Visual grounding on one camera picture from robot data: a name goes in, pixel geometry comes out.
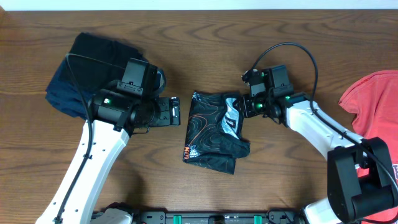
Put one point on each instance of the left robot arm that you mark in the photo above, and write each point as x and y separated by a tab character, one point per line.
115	117

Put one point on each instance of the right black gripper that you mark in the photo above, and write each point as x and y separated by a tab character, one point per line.
248	111

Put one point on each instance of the black jersey with orange contour lines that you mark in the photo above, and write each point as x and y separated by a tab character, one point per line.
213	138

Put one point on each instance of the red shirt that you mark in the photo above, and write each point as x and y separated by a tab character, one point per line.
373	101

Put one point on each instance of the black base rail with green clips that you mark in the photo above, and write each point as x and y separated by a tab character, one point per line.
202	217

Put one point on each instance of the folded dark navy clothes stack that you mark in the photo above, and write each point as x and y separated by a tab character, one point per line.
95	62

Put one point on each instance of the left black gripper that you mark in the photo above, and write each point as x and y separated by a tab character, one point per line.
171	116

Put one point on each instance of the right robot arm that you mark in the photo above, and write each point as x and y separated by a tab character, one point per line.
360	179

